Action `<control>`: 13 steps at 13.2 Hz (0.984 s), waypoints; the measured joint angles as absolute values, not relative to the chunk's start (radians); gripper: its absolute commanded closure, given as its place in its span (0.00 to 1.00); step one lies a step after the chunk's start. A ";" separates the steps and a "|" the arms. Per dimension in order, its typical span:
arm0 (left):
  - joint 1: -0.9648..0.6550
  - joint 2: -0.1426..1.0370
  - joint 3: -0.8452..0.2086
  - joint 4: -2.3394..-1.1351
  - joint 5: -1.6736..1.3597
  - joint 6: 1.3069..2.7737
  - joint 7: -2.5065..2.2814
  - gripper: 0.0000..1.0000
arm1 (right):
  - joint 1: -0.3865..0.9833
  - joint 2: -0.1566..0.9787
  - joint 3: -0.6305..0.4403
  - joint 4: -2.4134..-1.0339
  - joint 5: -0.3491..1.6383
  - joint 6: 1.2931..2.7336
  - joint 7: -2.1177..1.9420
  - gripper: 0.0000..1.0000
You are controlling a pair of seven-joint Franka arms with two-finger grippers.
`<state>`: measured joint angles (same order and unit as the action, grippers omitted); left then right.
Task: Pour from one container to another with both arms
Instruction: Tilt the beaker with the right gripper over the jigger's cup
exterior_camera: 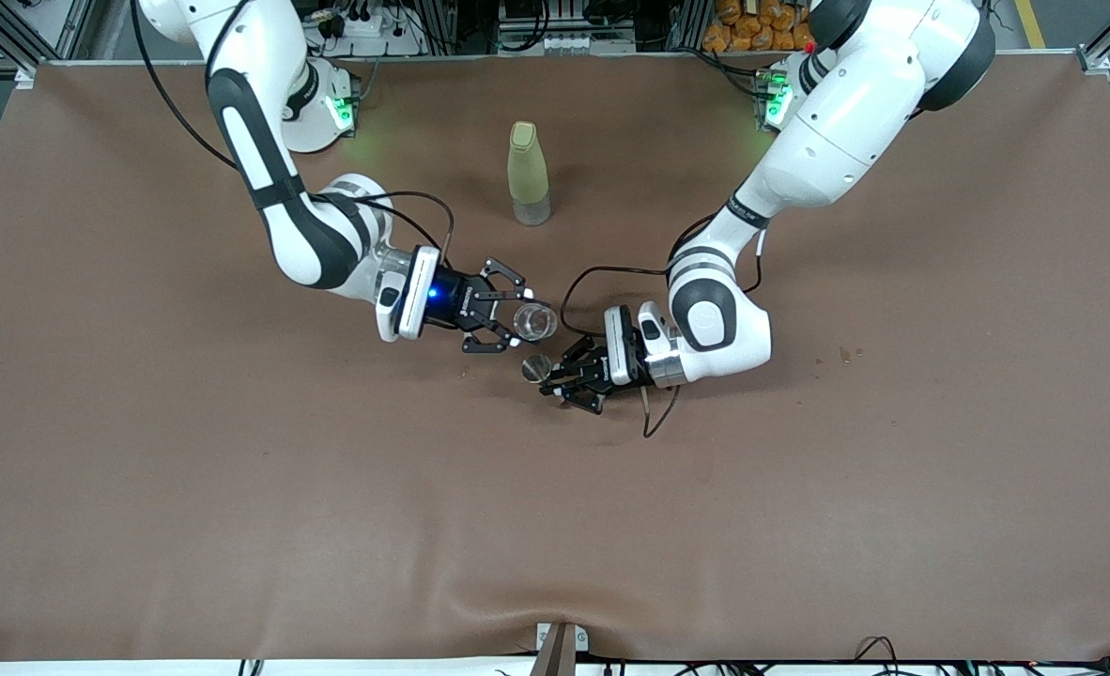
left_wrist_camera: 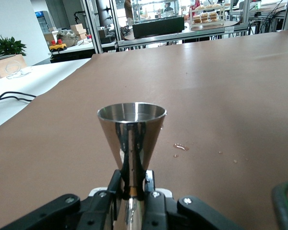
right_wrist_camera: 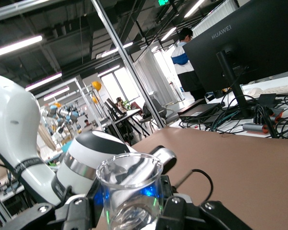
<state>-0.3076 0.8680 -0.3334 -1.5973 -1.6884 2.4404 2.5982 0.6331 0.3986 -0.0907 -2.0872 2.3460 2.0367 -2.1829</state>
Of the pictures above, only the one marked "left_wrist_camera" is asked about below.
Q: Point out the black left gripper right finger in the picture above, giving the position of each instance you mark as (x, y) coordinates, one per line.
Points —
(182, 215)

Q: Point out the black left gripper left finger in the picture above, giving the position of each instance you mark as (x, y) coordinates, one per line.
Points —
(62, 213)

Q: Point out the steel jigger measuring cup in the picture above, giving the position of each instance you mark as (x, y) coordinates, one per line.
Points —
(112, 134)

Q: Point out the brown table cover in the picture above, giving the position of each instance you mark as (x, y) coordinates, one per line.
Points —
(206, 95)

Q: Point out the yellow toy car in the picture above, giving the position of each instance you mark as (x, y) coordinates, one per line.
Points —
(57, 46)

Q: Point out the crumpled grey bag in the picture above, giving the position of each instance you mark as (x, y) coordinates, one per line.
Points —
(67, 38)

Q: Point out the green potted plant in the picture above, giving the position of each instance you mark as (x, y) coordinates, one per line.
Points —
(8, 46)

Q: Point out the cardboard box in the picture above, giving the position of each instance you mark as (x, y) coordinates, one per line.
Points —
(78, 30)

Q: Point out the long black box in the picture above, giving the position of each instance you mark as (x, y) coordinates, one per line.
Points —
(158, 27)

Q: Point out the blue drinks fridge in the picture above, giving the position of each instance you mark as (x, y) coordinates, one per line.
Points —
(42, 22)

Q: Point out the white rack with breads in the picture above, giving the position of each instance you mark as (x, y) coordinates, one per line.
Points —
(206, 18)

